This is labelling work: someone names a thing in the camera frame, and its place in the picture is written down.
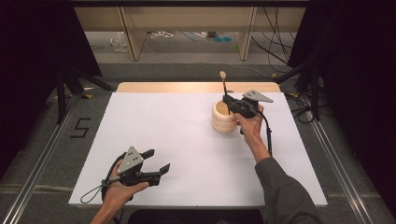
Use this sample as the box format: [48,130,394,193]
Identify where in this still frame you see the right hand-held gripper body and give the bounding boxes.
[232,89,275,119]

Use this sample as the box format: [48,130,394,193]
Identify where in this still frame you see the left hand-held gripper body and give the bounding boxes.
[106,146,163,188]

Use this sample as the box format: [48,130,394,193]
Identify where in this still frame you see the wooden spoon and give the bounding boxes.
[219,70,232,116]

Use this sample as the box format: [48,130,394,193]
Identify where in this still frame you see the cream ringed brush holder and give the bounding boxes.
[211,100,239,134]

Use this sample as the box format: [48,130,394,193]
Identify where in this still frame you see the person's right hand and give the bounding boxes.
[232,104,265,147]

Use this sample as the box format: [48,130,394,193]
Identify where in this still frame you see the person's left hand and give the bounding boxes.
[102,160,150,214]

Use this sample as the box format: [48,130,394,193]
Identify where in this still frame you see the black metal stand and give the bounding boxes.
[274,60,322,121]
[56,65,114,125]

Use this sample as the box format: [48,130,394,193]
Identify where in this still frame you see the wooden shelf unit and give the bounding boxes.
[74,6,307,62]

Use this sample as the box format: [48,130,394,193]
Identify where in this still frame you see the black curtain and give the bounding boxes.
[0,0,104,180]
[287,0,396,217]

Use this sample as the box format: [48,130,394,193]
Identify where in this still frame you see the clear plastic bag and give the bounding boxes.
[109,31,129,53]

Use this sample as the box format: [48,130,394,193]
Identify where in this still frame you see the right hand-held gripper cable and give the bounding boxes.
[256,108,274,158]

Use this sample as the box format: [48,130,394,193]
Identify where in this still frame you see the hand-held gripper cable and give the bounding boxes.
[79,154,126,204]
[256,108,274,158]

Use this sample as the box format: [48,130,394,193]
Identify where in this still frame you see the left hand-held gripper cable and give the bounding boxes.
[79,154,126,204]

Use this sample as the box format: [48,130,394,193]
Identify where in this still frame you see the black floor cables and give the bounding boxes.
[284,91,316,124]

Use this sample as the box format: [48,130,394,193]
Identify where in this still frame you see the hanging black cables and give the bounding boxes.
[250,7,297,74]

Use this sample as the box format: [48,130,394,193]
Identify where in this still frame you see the metal floor rail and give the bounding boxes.
[0,95,80,224]
[311,119,375,224]

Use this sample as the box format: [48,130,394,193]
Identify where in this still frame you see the white cable bundle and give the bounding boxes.
[149,30,176,40]

